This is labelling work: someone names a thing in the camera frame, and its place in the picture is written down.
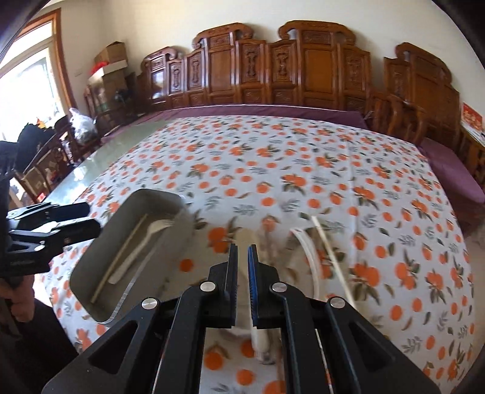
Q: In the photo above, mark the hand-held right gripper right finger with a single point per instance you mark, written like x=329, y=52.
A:
x=253, y=288

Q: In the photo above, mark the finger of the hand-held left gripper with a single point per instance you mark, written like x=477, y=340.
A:
x=83, y=229
x=72, y=209

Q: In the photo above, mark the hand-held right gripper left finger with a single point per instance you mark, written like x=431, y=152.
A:
x=232, y=284

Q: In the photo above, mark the light wooden chopstick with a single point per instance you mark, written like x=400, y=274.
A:
x=121, y=257
x=333, y=257

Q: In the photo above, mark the white plastic spoon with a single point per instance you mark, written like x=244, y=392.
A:
x=245, y=236

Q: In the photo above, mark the white plastic utensil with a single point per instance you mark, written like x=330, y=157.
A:
x=310, y=257

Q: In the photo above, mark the beige plastic fork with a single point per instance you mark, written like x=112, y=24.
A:
x=151, y=232

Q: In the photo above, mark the metal tray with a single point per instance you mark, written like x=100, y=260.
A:
x=163, y=248

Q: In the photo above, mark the person's left hand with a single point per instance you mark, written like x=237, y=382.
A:
x=23, y=301

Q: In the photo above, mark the wooden dining chair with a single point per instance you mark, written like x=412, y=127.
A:
x=41, y=174
x=74, y=142

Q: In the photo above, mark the black bag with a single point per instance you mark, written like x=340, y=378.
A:
x=36, y=140

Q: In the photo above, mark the clear plastic bag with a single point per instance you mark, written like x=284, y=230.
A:
x=84, y=127

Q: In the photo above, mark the person's dark clothing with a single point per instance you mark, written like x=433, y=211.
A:
x=30, y=360

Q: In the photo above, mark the orange print tablecloth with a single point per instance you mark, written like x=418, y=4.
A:
x=303, y=170

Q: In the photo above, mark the large brown cardboard box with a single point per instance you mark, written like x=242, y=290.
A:
x=117, y=87

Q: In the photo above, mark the wood framed window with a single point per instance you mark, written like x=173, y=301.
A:
x=26, y=75

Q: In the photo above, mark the stack of cardboard boxes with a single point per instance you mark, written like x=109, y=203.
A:
x=110, y=72

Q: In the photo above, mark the long purple seat cushion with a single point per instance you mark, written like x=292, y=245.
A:
x=265, y=110

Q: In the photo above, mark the long carved wooden sofa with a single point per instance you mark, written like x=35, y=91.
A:
x=265, y=72

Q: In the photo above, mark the square purple seat cushion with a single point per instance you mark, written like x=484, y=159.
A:
x=454, y=170

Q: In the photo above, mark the carved wooden armchair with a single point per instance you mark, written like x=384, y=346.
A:
x=420, y=83

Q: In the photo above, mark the white papers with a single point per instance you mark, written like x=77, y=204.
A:
x=475, y=132

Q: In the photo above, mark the red card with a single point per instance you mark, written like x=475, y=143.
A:
x=471, y=113

